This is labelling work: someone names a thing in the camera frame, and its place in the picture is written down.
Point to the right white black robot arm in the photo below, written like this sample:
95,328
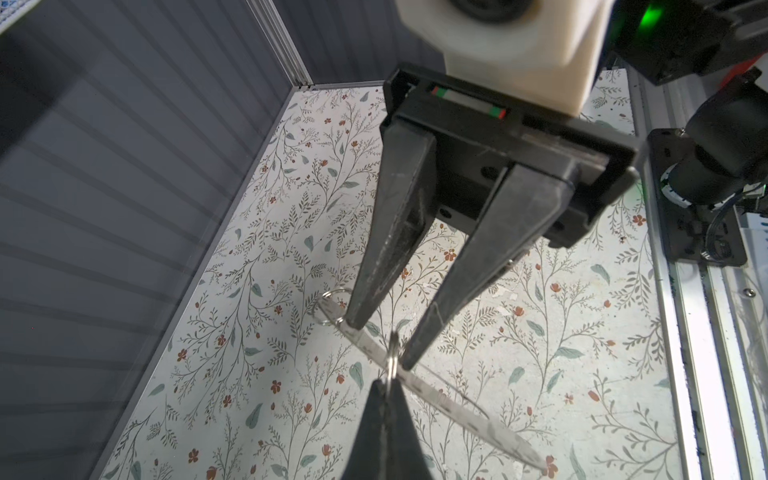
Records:
664,41

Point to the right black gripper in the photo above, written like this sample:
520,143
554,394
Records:
480,133

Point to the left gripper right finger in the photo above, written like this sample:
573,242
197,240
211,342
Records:
404,456

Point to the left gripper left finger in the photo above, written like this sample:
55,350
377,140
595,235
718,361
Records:
367,457

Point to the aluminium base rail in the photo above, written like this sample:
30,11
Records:
702,300

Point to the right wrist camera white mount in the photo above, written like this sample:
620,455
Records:
547,56

